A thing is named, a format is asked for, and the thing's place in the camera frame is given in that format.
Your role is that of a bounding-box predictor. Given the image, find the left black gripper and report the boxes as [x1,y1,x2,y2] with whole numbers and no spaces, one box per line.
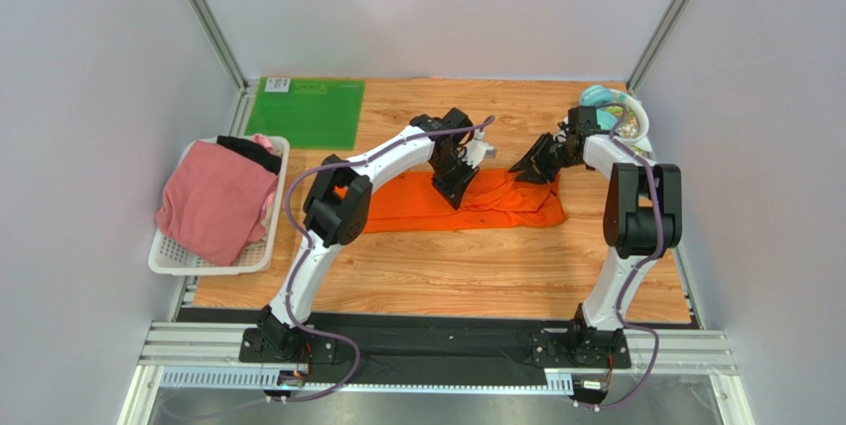
[431,152,481,211]

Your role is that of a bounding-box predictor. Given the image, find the orange t shirt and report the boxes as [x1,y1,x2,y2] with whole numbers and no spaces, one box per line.
[363,169,568,233]

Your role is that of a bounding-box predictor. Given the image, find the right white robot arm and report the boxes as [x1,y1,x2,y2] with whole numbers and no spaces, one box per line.
[510,105,682,367]

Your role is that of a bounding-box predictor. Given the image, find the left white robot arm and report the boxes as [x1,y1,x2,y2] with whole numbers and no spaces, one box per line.
[242,108,496,361]

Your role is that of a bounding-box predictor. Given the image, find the colourful book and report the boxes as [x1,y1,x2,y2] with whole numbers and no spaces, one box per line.
[611,89,653,157]

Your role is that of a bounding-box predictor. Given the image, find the green cutting mat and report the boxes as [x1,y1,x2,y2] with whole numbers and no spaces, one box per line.
[244,76,365,150]

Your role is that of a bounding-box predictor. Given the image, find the black t shirt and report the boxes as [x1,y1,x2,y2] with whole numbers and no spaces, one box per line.
[216,136,282,174]

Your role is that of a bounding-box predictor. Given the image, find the pink t shirt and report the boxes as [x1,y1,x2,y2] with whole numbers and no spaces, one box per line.
[155,140,280,266]

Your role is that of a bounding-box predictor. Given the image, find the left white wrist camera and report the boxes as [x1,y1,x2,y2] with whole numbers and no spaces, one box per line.
[464,139,496,168]

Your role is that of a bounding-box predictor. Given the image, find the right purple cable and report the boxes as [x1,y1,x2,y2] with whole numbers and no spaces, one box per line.
[571,101,661,411]

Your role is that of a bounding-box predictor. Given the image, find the purple cable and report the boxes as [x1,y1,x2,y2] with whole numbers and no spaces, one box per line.
[571,101,661,411]
[264,114,497,406]

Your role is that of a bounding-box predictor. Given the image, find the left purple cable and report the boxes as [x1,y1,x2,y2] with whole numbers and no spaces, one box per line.
[264,114,497,406]

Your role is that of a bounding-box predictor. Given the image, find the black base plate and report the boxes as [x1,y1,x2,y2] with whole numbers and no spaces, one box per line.
[175,308,699,386]

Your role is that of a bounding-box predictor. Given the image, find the aluminium frame rail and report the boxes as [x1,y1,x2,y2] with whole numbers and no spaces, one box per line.
[119,310,754,424]

